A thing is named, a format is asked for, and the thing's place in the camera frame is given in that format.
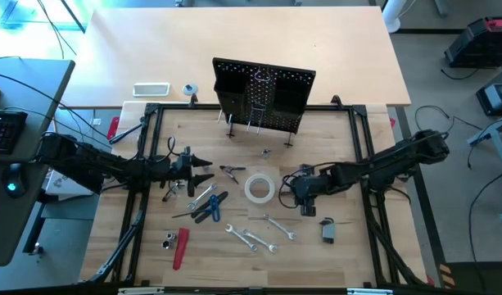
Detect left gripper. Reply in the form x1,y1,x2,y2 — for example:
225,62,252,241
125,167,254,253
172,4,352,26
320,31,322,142
170,146,216,197

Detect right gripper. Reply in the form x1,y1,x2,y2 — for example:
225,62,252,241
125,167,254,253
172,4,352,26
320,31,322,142
293,163,333,217

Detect white tape roll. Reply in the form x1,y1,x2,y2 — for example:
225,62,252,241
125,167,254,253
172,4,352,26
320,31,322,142
244,173,276,204

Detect red plastic handled tool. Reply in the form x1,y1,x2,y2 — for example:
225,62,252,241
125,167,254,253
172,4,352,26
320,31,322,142
172,227,191,271

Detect black perforated peg board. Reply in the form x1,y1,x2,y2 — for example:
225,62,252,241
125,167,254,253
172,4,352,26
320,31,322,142
212,57,317,149

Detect clear safety glasses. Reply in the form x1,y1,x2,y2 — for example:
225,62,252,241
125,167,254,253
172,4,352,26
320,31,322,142
161,179,186,203

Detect thin black metal rod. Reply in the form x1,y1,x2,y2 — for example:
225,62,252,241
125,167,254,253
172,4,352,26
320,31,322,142
171,210,203,220

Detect grey hex key set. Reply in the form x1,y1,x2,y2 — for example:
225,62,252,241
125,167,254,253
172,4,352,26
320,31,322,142
319,217,337,245

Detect long double prong hook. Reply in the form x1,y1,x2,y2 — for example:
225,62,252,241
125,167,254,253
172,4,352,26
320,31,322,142
245,102,266,136

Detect white rectangular tray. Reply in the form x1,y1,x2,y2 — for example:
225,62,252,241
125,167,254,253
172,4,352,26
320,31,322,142
132,82,171,98

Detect white cardboard box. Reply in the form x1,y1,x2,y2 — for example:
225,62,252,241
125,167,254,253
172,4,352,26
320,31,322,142
44,168,94,197

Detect light wooden desk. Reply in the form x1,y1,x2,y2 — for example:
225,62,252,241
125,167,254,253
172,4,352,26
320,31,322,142
61,6,412,108

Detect black computer mouse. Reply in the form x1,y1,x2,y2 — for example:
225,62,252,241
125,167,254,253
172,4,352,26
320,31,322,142
1,162,27,199

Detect dark grey desk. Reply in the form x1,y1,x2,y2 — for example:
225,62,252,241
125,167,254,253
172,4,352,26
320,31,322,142
0,57,76,267

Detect black computer keyboard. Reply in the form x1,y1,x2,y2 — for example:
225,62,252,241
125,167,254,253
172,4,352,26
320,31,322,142
0,108,29,156

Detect black open crate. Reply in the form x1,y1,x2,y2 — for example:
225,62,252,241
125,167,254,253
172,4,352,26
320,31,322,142
475,65,502,118

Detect black case with red lid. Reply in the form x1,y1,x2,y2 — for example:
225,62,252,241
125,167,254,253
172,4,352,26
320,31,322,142
443,15,502,70

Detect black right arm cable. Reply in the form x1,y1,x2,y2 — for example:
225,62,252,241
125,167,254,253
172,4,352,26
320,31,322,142
278,171,303,210

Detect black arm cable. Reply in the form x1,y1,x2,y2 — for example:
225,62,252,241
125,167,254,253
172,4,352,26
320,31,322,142
278,171,303,210
154,134,182,165

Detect black handled hand tool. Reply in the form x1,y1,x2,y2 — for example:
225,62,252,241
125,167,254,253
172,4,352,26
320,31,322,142
190,190,230,225

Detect blue handled hand tool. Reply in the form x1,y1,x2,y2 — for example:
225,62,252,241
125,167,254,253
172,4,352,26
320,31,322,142
206,193,222,224

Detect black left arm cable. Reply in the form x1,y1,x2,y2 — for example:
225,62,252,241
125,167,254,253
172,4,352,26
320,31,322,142
154,134,182,165

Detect black aluminium table frame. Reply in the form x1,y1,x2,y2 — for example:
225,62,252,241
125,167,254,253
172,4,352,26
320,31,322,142
79,102,430,288

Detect black lever handle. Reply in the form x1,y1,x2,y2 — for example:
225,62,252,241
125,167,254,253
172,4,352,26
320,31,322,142
109,120,147,145

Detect silver metal bracket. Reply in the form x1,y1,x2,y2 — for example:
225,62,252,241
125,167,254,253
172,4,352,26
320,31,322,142
346,288,395,295
118,286,166,295

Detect black floor cable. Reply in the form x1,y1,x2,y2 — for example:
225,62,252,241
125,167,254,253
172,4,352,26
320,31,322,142
467,166,502,295

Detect white round pedestal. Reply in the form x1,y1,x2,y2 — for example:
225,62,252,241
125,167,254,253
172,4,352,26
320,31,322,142
381,0,418,34

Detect metal table frame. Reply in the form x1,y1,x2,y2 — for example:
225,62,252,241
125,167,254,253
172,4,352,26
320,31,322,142
466,110,502,225

